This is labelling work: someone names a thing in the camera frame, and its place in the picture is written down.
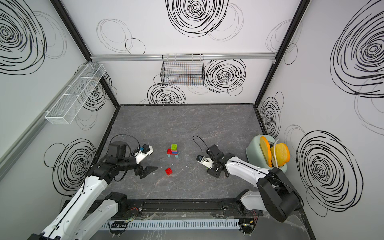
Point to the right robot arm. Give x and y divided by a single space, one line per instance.
275 193

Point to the small red lego brick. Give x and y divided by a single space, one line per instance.
168 171

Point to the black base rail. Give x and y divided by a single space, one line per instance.
215 207

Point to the right toast slice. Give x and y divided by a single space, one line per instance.
281 155

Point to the left toast slice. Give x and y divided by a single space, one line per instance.
266 150

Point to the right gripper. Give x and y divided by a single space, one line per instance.
214 173

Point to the white wire shelf basket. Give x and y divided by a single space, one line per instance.
84 92

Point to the toast slice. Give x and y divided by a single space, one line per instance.
281 155
266 150

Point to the black wire basket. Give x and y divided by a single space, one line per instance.
183 70

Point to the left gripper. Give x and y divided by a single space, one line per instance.
145 171

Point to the mint green toaster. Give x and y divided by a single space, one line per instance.
255 155

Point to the grey slotted cable duct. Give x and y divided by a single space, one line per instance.
211 224

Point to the small green lego brick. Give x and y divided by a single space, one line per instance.
174 147

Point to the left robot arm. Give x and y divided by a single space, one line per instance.
73 222

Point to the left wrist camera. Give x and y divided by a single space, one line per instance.
144 151

